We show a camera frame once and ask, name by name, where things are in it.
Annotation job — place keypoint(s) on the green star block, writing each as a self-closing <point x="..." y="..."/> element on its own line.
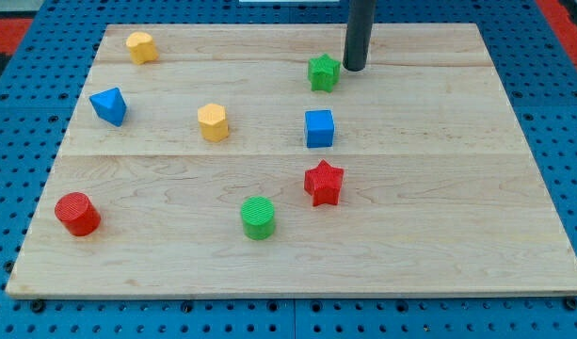
<point x="323" y="73"/>

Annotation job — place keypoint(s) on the red star block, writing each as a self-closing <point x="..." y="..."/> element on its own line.
<point x="324" y="183"/>

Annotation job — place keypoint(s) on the blue cube block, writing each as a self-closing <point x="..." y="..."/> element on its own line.
<point x="319" y="128"/>

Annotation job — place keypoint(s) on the red cylinder block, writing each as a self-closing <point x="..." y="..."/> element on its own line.
<point x="76" y="212"/>

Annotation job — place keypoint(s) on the light wooden board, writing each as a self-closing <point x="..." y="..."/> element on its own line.
<point x="441" y="196"/>

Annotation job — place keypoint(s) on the black cylindrical pointer rod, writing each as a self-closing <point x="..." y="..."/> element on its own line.
<point x="361" y="18"/>

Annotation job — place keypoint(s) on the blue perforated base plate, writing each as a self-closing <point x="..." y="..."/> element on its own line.
<point x="42" y="82"/>

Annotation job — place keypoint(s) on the blue triangle block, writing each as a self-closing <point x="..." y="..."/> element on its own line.
<point x="109" y="106"/>

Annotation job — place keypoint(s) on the green cylinder block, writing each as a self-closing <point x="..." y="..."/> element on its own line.
<point x="258" y="217"/>

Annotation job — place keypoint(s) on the yellow hexagon block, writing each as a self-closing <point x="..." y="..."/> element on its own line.
<point x="212" y="119"/>

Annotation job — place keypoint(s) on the yellow heart block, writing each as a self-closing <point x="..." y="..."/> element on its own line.
<point x="141" y="47"/>

